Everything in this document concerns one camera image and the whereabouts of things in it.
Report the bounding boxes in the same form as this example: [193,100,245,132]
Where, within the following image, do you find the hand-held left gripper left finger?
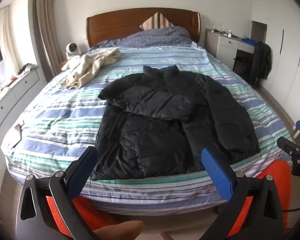
[15,146,100,240]

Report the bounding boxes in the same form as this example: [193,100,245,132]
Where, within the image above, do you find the white fan heater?
[66,42,78,60]

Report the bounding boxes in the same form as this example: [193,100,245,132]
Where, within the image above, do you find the dark green item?
[16,64,39,75]

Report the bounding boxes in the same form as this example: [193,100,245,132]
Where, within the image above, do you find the black puffer jacket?
[91,65,261,181]

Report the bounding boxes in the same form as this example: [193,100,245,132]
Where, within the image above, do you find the striped cushion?
[139,12,175,30]

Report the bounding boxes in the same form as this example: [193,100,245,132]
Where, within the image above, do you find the white desk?
[205,28,255,70]

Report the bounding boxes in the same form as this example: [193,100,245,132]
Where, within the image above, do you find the beige fleece garment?
[61,48,121,90]

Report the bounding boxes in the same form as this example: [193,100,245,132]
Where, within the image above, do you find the wooden headboard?
[86,7,201,48]

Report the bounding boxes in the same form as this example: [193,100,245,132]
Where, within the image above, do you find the blue checked pillow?
[90,26,193,49]

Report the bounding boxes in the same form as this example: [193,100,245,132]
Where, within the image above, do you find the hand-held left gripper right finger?
[197,148,284,240]

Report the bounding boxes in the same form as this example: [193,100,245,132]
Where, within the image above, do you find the bed with striped sheet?
[1,26,294,215]

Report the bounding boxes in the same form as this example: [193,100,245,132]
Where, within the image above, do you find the beige curtain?
[27,0,65,75]

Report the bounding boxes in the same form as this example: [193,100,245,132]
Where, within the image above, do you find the brown slipper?
[93,220,145,240]

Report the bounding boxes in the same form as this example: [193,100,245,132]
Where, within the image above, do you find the dark hanging jacket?
[249,41,272,85]

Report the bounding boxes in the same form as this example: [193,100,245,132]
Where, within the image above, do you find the white drawer cabinet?
[0,66,49,170]

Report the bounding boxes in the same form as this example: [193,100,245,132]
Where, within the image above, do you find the orange trousers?
[44,160,290,240]

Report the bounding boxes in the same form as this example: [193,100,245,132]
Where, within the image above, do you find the white wardrobe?
[250,0,300,140]

